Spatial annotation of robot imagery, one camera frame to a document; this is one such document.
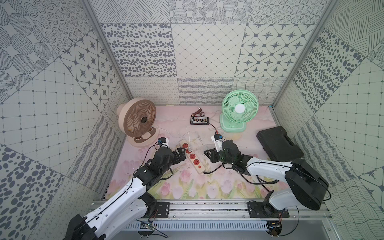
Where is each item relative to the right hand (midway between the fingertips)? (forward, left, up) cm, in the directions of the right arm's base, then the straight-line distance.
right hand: (205, 153), depth 85 cm
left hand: (-1, +15, +8) cm, 17 cm away
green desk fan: (+23, -21, +15) cm, 34 cm away
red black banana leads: (+22, -8, -8) cm, 25 cm away
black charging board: (+31, +4, -7) cm, 32 cm away
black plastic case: (+9, -46, -4) cm, 47 cm away
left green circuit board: (-34, +30, -9) cm, 46 cm away
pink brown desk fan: (+11, +38, +18) cm, 43 cm away
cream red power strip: (-6, +4, -6) cm, 9 cm away
